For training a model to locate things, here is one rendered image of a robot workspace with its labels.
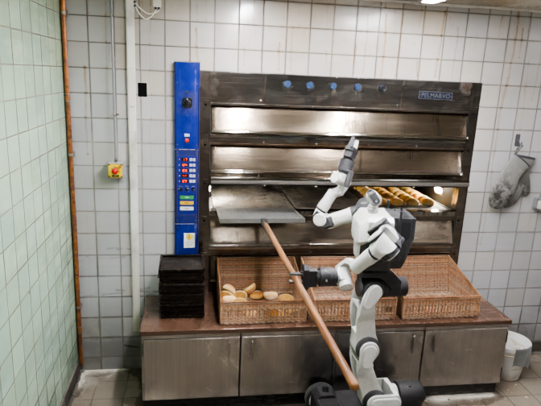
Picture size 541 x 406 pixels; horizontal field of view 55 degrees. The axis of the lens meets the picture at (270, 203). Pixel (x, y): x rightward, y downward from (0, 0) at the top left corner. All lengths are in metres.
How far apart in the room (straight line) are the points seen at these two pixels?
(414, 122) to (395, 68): 0.40
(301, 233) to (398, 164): 0.84
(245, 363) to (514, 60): 2.74
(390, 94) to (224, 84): 1.13
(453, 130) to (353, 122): 0.73
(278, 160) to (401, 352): 1.50
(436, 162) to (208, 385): 2.17
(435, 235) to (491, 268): 0.56
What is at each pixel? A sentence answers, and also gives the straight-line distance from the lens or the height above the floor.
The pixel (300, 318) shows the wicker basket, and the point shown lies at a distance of 3.36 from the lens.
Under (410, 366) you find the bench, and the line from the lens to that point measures 3.70.
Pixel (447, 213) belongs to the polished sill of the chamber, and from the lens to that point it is 4.00.
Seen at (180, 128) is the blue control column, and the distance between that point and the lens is 3.41.
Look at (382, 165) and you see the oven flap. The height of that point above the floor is 1.51.
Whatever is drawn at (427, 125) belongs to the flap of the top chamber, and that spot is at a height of 1.80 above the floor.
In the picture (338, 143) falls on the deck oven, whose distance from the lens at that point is 3.59.
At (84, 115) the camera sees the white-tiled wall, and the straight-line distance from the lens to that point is 3.50.
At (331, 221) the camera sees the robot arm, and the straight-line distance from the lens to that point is 3.03.
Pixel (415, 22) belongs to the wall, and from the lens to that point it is 3.73.
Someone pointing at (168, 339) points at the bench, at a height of 0.52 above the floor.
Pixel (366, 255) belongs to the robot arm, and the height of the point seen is 1.34.
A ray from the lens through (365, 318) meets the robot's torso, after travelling 2.97.
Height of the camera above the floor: 2.10
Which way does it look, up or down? 14 degrees down
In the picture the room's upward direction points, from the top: 3 degrees clockwise
